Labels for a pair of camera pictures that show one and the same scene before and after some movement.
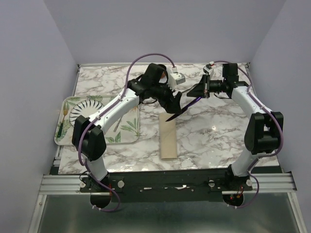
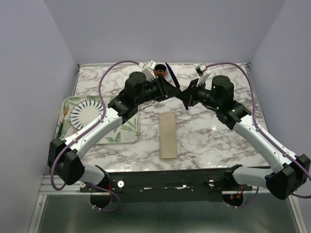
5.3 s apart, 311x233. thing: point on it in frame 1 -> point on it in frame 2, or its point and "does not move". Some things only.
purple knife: [175, 115] -> [176, 82]
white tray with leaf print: [123, 128] does not move
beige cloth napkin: [168, 136] does not move
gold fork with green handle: [65, 111] does not move
